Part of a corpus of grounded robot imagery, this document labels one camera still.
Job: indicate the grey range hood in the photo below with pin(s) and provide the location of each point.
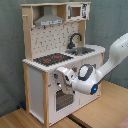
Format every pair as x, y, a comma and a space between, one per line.
48, 18

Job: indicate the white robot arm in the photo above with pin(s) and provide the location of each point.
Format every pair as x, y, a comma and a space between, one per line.
88, 77

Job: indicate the black toy faucet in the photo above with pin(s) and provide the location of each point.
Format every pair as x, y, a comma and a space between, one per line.
71, 43

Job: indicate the white oven door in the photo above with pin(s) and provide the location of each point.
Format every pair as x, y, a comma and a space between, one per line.
61, 104

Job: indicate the black toy stovetop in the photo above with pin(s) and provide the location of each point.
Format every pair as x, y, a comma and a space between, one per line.
52, 59

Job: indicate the toy microwave oven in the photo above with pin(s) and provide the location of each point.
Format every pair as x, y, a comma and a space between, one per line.
78, 11

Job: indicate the wooden toy kitchen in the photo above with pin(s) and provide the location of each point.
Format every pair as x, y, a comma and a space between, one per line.
45, 40

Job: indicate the grey toy sink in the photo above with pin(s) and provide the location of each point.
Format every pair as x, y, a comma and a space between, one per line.
79, 51

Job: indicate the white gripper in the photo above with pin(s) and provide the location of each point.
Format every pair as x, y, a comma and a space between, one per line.
67, 77

